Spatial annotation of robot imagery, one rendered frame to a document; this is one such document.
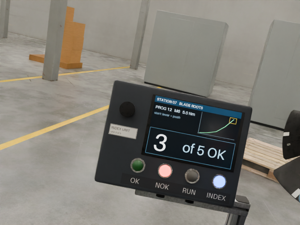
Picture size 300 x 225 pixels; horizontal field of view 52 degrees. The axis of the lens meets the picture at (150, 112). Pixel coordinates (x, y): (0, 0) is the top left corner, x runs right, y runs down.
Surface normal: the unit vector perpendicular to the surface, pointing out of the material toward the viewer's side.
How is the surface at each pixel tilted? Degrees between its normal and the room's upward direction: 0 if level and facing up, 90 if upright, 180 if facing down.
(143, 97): 75
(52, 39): 90
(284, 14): 90
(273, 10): 90
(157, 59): 90
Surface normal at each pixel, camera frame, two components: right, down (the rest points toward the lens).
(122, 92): 0.02, -0.01
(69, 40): -0.26, 0.19
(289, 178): -0.56, -0.50
